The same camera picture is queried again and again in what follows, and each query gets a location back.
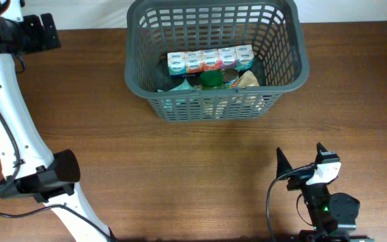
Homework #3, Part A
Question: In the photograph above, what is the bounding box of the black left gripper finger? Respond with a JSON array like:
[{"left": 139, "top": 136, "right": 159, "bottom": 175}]
[
  {"left": 41, "top": 13, "right": 61, "bottom": 50},
  {"left": 20, "top": 15, "right": 47, "bottom": 53}
]

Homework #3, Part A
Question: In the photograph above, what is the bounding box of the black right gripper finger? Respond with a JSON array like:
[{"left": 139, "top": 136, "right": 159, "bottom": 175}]
[
  {"left": 276, "top": 147, "right": 294, "bottom": 180},
  {"left": 315, "top": 143, "right": 340, "bottom": 164}
]

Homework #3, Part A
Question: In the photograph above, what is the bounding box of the beige crinkled snack bag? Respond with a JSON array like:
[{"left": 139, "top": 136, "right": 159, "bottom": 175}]
[{"left": 237, "top": 71, "right": 259, "bottom": 88}]

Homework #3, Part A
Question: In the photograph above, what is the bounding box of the silver tin can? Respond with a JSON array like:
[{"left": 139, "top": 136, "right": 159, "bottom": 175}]
[{"left": 220, "top": 68, "right": 239, "bottom": 89}]

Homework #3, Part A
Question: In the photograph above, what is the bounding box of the green lid glass jar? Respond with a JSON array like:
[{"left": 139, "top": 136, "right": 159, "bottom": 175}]
[{"left": 200, "top": 70, "right": 223, "bottom": 90}]

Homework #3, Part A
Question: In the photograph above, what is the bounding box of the Kleenex tissue multipack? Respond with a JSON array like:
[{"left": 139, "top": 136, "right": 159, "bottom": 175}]
[{"left": 167, "top": 44, "right": 255, "bottom": 79}]

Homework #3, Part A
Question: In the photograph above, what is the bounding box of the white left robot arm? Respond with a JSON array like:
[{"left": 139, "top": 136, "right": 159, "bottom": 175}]
[{"left": 0, "top": 1, "right": 115, "bottom": 241}]

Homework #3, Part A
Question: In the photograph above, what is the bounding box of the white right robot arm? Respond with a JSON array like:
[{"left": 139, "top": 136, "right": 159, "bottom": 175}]
[{"left": 266, "top": 143, "right": 373, "bottom": 242}]

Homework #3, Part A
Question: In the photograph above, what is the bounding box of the grey plastic slotted basket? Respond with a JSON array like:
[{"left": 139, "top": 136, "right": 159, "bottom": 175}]
[{"left": 124, "top": 0, "right": 309, "bottom": 122}]

